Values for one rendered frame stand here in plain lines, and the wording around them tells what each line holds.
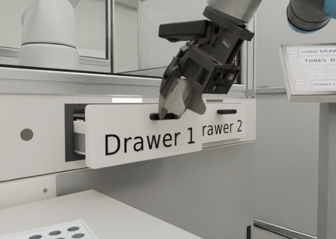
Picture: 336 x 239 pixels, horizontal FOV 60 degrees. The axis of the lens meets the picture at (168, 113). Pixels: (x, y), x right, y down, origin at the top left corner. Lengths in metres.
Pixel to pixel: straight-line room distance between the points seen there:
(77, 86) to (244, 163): 0.64
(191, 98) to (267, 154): 1.78
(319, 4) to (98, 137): 0.39
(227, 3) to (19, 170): 0.44
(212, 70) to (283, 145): 1.82
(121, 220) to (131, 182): 0.25
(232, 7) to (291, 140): 1.82
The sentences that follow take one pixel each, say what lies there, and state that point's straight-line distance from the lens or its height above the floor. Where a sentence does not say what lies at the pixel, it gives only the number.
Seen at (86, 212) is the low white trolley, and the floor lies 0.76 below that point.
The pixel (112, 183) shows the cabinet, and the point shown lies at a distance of 0.66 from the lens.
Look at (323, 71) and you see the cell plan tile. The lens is 1.37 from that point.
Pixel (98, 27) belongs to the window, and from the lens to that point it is 0.66.
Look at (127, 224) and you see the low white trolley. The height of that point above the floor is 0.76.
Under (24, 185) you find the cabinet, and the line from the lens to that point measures 0.58.
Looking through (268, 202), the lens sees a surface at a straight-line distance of 2.38.
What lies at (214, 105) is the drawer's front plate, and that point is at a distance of 0.85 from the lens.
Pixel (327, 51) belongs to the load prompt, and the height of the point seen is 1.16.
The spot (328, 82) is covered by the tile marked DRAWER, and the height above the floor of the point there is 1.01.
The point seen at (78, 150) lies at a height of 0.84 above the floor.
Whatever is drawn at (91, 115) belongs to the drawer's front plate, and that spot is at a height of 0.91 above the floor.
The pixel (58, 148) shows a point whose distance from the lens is 0.59.
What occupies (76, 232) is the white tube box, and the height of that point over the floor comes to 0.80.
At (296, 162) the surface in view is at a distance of 2.22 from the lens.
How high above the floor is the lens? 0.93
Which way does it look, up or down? 2 degrees down
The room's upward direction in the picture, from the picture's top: straight up
